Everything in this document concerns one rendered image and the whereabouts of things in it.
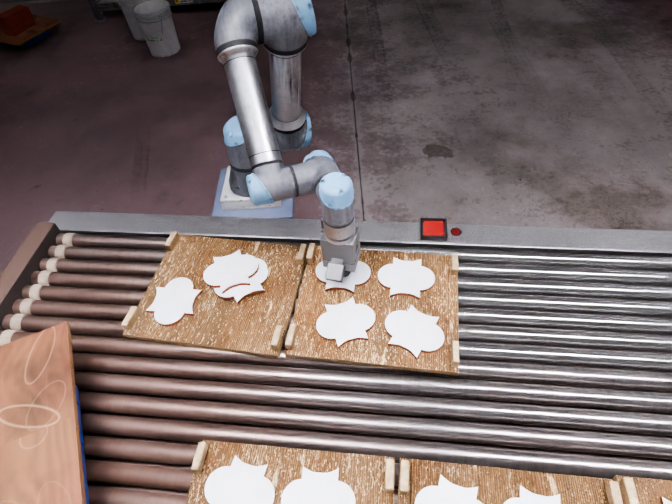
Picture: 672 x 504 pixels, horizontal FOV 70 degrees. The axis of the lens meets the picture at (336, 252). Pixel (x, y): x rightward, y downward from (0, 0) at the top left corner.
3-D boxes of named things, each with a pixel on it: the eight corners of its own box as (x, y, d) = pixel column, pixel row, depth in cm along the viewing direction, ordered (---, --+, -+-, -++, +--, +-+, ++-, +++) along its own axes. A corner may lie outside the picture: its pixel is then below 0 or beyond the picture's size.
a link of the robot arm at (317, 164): (286, 154, 115) (299, 182, 108) (331, 144, 117) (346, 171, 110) (289, 179, 121) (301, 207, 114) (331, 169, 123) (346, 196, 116)
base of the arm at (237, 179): (230, 172, 166) (224, 147, 159) (274, 167, 167) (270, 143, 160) (229, 199, 156) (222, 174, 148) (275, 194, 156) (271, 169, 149)
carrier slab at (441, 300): (311, 248, 139) (310, 245, 138) (456, 259, 133) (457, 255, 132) (285, 357, 117) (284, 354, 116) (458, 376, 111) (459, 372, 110)
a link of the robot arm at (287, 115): (259, 135, 159) (243, -23, 110) (303, 126, 162) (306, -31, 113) (269, 163, 154) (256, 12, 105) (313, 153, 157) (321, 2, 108)
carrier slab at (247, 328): (177, 237, 145) (176, 233, 144) (309, 250, 139) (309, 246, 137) (124, 337, 123) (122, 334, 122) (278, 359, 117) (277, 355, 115)
